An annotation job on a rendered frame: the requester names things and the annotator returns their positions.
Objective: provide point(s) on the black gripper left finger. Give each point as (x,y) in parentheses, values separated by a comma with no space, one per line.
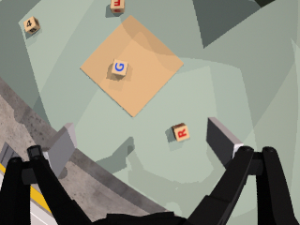
(19,175)

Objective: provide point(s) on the tan mat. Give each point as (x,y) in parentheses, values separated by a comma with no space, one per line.
(150,65)

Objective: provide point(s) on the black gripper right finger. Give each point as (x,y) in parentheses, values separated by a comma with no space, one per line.
(273,196)

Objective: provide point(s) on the beige block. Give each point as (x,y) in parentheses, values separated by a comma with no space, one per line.
(180,132)
(117,6)
(31,25)
(119,67)

